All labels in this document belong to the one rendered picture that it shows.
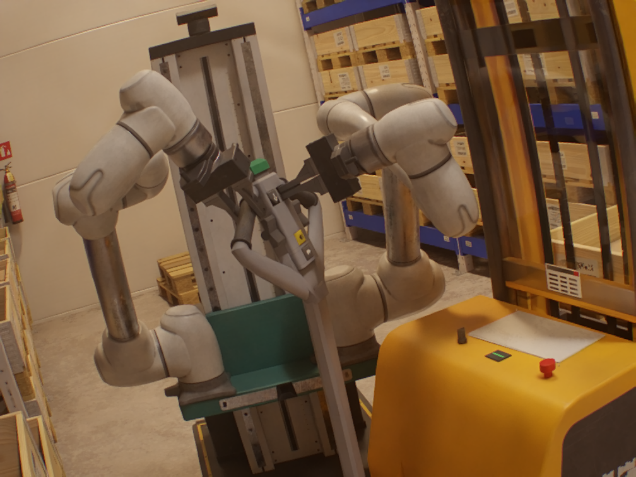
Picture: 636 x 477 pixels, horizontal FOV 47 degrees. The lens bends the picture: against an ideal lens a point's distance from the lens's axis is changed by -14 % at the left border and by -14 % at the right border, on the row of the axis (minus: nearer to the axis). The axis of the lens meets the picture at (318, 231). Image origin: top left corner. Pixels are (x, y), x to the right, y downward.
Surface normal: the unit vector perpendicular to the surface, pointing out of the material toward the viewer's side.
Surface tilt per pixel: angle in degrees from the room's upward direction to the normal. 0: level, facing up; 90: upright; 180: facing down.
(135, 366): 115
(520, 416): 68
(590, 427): 90
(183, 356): 89
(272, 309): 90
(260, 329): 90
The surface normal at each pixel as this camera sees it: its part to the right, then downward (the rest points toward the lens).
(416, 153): -0.17, 0.49
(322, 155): -0.33, 0.26
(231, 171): -0.07, 0.66
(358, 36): -0.90, 0.26
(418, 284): 0.42, 0.43
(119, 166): 0.46, 0.09
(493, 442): -0.92, -0.01
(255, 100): 0.21, 0.15
